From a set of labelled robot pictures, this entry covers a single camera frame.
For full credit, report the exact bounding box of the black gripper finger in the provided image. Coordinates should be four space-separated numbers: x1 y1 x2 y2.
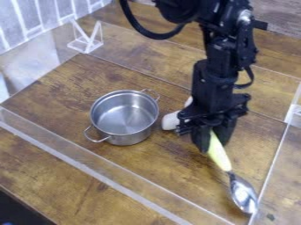
190 126 212 153
213 118 239 145

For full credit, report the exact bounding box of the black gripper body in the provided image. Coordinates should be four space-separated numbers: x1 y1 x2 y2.
177 60 252 135

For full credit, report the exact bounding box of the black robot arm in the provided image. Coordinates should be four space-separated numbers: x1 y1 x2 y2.
156 0 268 153

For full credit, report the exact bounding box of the green handled metal spoon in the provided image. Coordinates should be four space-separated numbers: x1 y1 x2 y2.
208 132 257 214

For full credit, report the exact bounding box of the small steel pot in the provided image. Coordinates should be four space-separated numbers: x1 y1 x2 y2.
83 89 161 146

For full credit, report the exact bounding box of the clear acrylic triangle stand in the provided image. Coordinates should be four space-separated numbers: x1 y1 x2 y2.
67 20 103 54

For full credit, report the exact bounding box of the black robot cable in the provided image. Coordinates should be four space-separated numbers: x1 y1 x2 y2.
118 0 188 40

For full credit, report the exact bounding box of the toy mushroom red cap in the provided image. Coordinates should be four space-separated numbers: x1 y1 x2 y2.
161 96 196 131

